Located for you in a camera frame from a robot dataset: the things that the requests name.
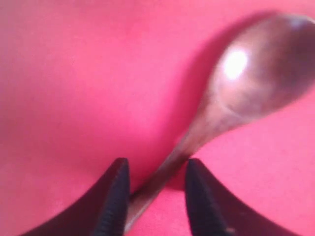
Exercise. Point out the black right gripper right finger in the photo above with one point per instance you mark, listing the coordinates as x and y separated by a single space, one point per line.
213 210

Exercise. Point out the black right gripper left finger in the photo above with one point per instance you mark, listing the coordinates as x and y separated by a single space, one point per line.
101 211

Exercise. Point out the dark wooden spoon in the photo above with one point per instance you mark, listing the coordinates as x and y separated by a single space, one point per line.
266 67

